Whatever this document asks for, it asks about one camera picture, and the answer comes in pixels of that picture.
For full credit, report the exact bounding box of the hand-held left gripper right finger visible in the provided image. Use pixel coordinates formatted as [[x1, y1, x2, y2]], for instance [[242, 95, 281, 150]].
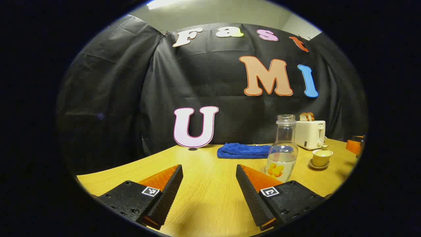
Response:
[[236, 164, 326, 231]]

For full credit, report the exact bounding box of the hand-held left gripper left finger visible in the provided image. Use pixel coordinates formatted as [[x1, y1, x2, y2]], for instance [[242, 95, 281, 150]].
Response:
[[99, 164, 184, 230]]

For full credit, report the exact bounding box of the cream teacup lid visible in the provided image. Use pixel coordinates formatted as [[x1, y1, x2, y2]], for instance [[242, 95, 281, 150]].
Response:
[[312, 145, 333, 158]]

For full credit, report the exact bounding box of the clear glass water bottle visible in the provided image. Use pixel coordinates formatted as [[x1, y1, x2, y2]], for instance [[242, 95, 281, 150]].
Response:
[[265, 115, 299, 183]]

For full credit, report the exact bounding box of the cream saucer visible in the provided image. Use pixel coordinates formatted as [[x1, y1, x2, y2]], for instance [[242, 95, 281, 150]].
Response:
[[308, 159, 330, 170]]

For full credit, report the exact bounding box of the blue towel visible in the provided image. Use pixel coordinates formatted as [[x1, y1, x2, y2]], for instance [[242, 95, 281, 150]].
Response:
[[217, 143, 273, 159]]

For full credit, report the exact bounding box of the white toaster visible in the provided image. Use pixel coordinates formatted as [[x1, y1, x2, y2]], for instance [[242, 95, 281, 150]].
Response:
[[295, 120, 326, 150]]

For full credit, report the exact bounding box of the black backdrop cloth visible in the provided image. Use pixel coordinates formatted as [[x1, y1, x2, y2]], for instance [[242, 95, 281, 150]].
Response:
[[56, 15, 368, 175]]

